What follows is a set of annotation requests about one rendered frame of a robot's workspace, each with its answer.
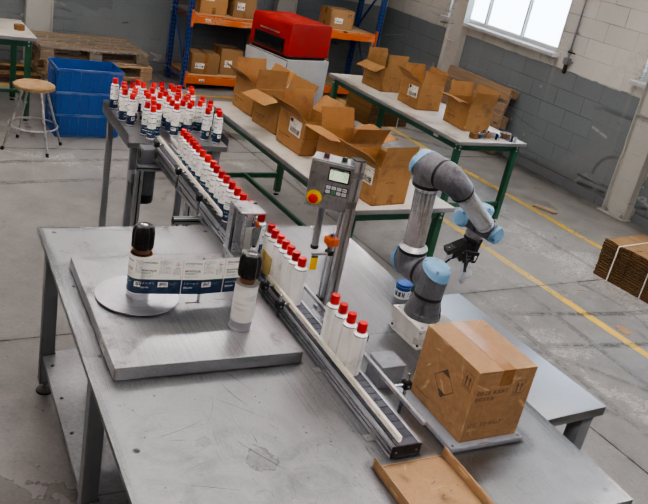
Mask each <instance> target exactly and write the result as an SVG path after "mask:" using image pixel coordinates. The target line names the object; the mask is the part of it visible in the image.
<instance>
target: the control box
mask: <svg viewBox="0 0 648 504"><path fill-rule="evenodd" d="M324 154H325V153H322V152H318V151H317V152H316V153H315V155H314V157H313V158H312V163H311V169H310V174H309V179H308V184H307V189H306V194H305V199H304V204H308V205H312V206H316V207H320V208H324V209H328V210H333V211H337V212H341V213H345V211H346V209H347V204H348V198H349V193H350V188H351V184H352V179H353V177H354V170H355V169H354V165H351V164H350V162H351V159H348V164H343V163H341V161H342V158H343V157H340V156H335V155H331V154H330V160H326V159H323V156H324ZM330 166H331V167H336V168H340V169H344V170H348V171H351V176H350V180H349V185H345V184H341V183H336V182H332V181H328V180H327V179H328V174H329V169H330ZM326 184H329V185H334V186H338V187H342V188H346V189H348V193H347V198H341V197H337V196H333V195H329V194H325V193H324V190H325V185H326ZM312 193H314V194H316V195H317V196H318V201H317V202H316V203H314V204H313V203H310V202H309V201H308V196H309V195H310V194H312Z"/></svg>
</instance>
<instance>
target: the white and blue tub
mask: <svg viewBox="0 0 648 504"><path fill-rule="evenodd" d="M412 285H413V284H412V283H411V282H410V281H408V280H404V279H399V280H397V284H396V288H395V292H394V296H395V297H396V298H397V299H400V300H408V299H409V296H410V293H411V289H412Z"/></svg>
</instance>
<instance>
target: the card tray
mask: <svg viewBox="0 0 648 504"><path fill-rule="evenodd" d="M372 468H373V470H374V471H375V472H376V474H377V475H378V477H379V478H380V479H381V481H382V482H383V483H384V485H385V486H386V487H387V489H388V490H389V492H390V493H391V494H392V496H393V497H394V498H395V500H396V501H397V503H398V504H496V503H495V502H494V501H493V500H492V499H491V498H490V496H489V495H488V494H487V493H486V492H485V491H484V490H483V488H482V487H481V486H480V485H479V484H478V483H477V482H476V480H475V479H474V478H473V477H472V476H471V475H470V474H469V472H468V471H467V470H466V469H465V468H464V467H463V466H462V464H461V463H460V462H459V461H458V460H457V459H456V457H455V456H454V455H453V454H452V453H451V452H450V451H449V449H448V448H447V447H446V446H444V449H443V452H442V455H439V456H433V457H427V458H421V459H416V460H410V461H404V462H399V463H393V464H387V465H381V463H380V462H379V461H378V459H377V458H375V460H374V464H373V467H372Z"/></svg>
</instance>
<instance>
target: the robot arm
mask: <svg viewBox="0 0 648 504"><path fill-rule="evenodd" d="M409 171H410V173H411V174H412V175H413V180H412V185H413V186H414V188H415V190H414V195H413V199H412V204H411V209H410V214H409V219H408V224H407V228H406V233H405V238H404V240H403V241H401V242H400V244H398V245H397V246H396V247H395V250H393V251H392V253H391V264H392V266H393V268H394V269H396V271H397V272H398V273H400V274H402V275H403V276H405V277H406V278H408V279H409V280H410V281H412V282H413V283H414V284H416V286H415V289H414V292H413V294H412V295H411V297H410V298H409V300H408V301H407V302H406V303H405V306H404V312H405V314H406V315H407V316H408V317H410V318H411V319H413V320H415V321H417V322H420V323H424V324H435V323H438V322H439V320H440V317H441V301H442V298H443V295H444V292H445V289H446V287H447V284H448V282H449V279H450V274H451V270H450V267H449V266H448V265H447V264H446V263H447V262H448V261H450V260H452V259H458V261H459V262H461V261H462V263H461V264H460V266H459V268H460V274H459V275H460V277H459V281H460V283H461V284H462V283H463V281H464V279H465V277H467V276H471V275H472V271H471V270H470V269H469V268H468V262H471V263H475V262H476V260H477V258H478V256H479V254H480V253H479V252H478V250H479V248H480V246H481V244H482V241H483V239H481V238H484V239H485V240H487V241H488V242H491V243H492V244H497V243H499V242H500V241H501V240H502V238H503V237H504V229H503V228H501V227H500V226H498V225H497V224H496V223H495V222H494V220H493V219H492V215H493V213H494V208H493V207H492V206H491V205H489V204H487V203H484V202H481V201H480V199H479V198H478V196H477V195H476V193H475V192H474V191H475V189H474V185H473V184H472V182H471V181H470V179H469V178H468V177H467V175H466V174H465V173H464V171H463V170H462V169H461V168H460V167H459V166H458V165H457V164H456V163H454V162H452V161H450V160H448V159H447V158H445V157H443V156H441V155H439V154H438V153H437V152H435V151H432V150H429V149H423V150H421V151H419V152H418V153H416V155H414V156H413V158H412V159H411V161H410V163H409ZM438 191H442V192H443V193H445V194H446V195H448V196H449V197H450V198H451V199H452V200H453V201H454V202H456V203H458V204H459V205H460V207H461V208H462V209H458V210H456V211H455V212H454V215H453V221H454V223H455V225H457V226H459V227H466V228H467V229H466V231H465V234H464V238H461V239H459V240H456V241H454V242H451V243H449V244H446V245H444V251H445V252H446V253H447V255H446V257H445V259H444V261H442V260H440V259H437V258H435V257H427V256H426V255H427V251H428V248H427V246H426V245H425V242H426V238H427V233H428V229H429V224H430V220H431V215H432V211H433V206H434V202H435V197H436V193H437V192H438ZM475 256H477V258H476V260H475V261H473V260H474V257H475Z"/></svg>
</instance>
